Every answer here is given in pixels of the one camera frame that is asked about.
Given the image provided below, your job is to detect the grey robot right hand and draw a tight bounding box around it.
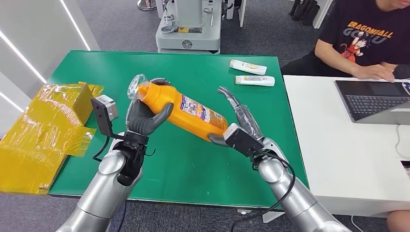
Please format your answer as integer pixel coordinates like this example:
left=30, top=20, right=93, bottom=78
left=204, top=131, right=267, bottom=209
left=208, top=86, right=264, bottom=147

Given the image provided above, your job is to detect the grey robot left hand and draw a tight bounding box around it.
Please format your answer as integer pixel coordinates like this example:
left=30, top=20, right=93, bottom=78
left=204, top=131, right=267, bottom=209
left=126, top=77, right=175, bottom=137

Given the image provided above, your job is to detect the orange bottle with clear cap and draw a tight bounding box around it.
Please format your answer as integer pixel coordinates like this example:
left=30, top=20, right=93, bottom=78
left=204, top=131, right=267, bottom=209
left=127, top=74, right=229, bottom=142

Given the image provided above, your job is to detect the white tube with grey cap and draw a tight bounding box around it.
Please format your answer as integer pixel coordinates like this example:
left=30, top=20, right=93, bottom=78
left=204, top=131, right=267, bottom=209
left=235, top=75, right=276, bottom=87

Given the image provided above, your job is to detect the white tube with yellow print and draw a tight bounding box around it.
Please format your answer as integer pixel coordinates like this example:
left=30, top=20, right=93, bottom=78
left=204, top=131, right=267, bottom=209
left=229, top=59, right=268, bottom=76

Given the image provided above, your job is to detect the yellow taped cardboard box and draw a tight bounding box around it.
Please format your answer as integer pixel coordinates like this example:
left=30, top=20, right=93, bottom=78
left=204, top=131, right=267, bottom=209
left=0, top=82, right=105, bottom=195

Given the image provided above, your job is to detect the chrome chair base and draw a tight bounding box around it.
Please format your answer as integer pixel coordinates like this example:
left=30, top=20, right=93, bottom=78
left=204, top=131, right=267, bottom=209
left=137, top=0, right=158, bottom=12

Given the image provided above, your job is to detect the grey laptop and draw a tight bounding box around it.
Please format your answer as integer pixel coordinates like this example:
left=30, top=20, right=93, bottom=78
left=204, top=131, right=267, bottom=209
left=335, top=80, right=410, bottom=126

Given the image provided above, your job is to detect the person's right hand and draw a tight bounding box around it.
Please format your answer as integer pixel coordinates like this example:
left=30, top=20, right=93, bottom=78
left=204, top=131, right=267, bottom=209
left=351, top=64, right=396, bottom=83

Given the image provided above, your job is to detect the person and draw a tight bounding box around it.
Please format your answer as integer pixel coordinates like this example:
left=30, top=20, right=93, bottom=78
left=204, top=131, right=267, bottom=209
left=281, top=0, right=410, bottom=83

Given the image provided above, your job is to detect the person's knee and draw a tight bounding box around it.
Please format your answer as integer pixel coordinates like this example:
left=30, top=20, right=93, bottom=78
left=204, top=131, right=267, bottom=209
left=387, top=209, right=410, bottom=232

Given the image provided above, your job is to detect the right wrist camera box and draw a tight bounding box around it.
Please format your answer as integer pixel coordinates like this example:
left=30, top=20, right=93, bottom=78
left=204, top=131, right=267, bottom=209
left=223, top=123, right=265, bottom=158

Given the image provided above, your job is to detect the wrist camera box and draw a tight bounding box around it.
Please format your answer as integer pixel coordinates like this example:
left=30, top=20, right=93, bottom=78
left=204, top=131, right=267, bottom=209
left=90, top=94, right=120, bottom=138
left=223, top=123, right=265, bottom=158

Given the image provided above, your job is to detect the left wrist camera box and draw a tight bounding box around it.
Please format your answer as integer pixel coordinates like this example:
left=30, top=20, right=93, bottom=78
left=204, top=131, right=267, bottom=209
left=90, top=94, right=120, bottom=138

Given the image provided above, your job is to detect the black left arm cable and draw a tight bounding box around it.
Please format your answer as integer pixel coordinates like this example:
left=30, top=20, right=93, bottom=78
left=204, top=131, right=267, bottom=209
left=93, top=136, right=111, bottom=162

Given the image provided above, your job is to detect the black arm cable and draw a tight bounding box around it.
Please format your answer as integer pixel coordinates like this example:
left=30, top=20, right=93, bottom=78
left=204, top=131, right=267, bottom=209
left=230, top=152, right=296, bottom=232
left=93, top=136, right=111, bottom=162

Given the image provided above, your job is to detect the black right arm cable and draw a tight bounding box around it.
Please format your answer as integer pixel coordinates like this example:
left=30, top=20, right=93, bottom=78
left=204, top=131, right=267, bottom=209
left=230, top=152, right=296, bottom=232

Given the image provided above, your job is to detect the white table leg bracket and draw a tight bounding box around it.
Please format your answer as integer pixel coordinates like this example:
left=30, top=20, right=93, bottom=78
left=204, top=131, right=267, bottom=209
left=262, top=211, right=286, bottom=224

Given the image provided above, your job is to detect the white floor cable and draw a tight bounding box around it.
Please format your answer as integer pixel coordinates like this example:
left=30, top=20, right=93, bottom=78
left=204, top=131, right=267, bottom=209
left=351, top=216, right=364, bottom=232

